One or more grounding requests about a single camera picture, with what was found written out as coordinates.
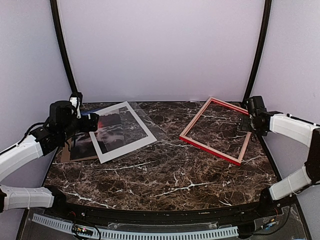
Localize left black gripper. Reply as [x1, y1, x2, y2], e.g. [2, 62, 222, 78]
[60, 112, 99, 143]

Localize white photo mat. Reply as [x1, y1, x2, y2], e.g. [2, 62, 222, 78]
[89, 101, 158, 165]

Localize clear acrylic sheet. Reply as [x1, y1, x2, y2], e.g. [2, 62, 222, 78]
[104, 100, 166, 161]

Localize red wooden picture frame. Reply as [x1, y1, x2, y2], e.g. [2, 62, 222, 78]
[179, 97, 251, 166]

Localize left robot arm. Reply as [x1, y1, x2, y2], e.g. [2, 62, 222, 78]
[0, 96, 99, 218]

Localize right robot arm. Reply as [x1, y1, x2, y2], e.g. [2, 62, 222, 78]
[238, 95, 320, 217]

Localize landscape photo print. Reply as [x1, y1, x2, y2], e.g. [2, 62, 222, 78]
[68, 107, 101, 161]

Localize brown cardboard backing board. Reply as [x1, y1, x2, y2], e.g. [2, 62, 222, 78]
[60, 140, 98, 163]

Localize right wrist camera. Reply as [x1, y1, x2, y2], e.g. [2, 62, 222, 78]
[244, 95, 266, 115]

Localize left black corner post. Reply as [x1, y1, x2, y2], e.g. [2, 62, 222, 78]
[49, 0, 78, 93]

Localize black corner post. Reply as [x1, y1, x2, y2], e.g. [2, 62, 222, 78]
[49, 0, 78, 93]
[242, 0, 272, 103]

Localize right black corner post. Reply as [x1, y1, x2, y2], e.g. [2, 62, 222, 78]
[242, 0, 272, 103]

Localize black front rail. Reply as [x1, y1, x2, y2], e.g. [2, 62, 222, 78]
[29, 193, 296, 227]

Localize white slotted cable duct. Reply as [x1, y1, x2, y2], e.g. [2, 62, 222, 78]
[31, 213, 239, 240]

